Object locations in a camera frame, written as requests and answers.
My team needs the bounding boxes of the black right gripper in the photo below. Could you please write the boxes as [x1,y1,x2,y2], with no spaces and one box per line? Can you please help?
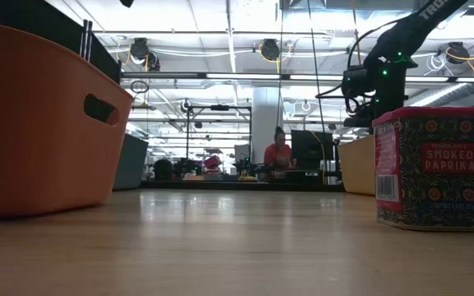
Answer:
[343,67,408,128]

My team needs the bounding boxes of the red-lidded smoked paprika tin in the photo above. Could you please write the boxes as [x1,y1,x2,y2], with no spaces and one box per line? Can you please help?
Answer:
[371,105,474,233]

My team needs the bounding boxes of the yellow plastic bin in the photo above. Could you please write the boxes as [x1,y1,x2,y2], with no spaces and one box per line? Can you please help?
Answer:
[337,134,378,197]

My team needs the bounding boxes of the black computer monitor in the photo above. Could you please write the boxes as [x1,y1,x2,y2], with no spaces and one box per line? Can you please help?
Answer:
[290,129,335,184]

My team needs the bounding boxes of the person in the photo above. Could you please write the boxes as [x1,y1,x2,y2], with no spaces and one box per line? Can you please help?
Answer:
[262,126,298,183]

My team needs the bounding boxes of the white building column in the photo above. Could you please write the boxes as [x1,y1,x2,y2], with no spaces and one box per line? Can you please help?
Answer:
[252,86,285,178]

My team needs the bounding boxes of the long ceiling light bar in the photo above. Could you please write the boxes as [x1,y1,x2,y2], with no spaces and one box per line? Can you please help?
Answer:
[120,71,474,85]

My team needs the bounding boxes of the teal plastic bin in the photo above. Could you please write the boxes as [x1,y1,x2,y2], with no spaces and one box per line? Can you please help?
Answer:
[112,132,150,192]

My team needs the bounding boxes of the orange plastic bin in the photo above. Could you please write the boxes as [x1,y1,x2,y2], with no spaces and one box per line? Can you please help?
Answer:
[0,20,135,220]

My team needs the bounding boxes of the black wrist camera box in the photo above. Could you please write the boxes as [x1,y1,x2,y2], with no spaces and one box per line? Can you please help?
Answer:
[340,66,378,100]

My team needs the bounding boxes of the thin black hanging cable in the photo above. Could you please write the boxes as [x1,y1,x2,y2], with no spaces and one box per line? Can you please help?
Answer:
[351,0,363,67]
[306,0,328,137]

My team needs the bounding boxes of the black ceiling cable reel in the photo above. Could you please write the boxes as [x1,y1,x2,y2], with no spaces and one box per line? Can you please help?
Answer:
[129,37,151,62]
[259,38,281,62]
[446,41,471,65]

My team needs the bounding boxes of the black background station frame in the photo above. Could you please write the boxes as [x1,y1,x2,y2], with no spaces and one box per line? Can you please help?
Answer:
[184,104,253,174]

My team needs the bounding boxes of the black aluminium table frame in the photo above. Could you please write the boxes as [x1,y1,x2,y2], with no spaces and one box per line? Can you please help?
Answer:
[79,19,346,192]

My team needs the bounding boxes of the black partition wall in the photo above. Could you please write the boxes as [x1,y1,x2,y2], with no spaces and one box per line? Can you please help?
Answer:
[0,0,123,84]

